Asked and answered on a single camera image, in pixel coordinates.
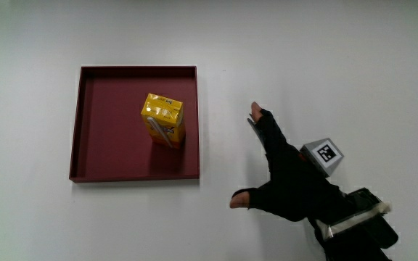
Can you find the person's right hand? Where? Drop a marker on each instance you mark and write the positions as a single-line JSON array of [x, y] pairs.
[[296, 185]]

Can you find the yellow ice redtea carton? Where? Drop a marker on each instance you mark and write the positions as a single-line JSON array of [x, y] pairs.
[[163, 121]]

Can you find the person's right forearm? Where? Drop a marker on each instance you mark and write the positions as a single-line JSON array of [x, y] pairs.
[[354, 232]]

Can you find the maroon square tray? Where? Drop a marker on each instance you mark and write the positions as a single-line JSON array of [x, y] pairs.
[[114, 145]]

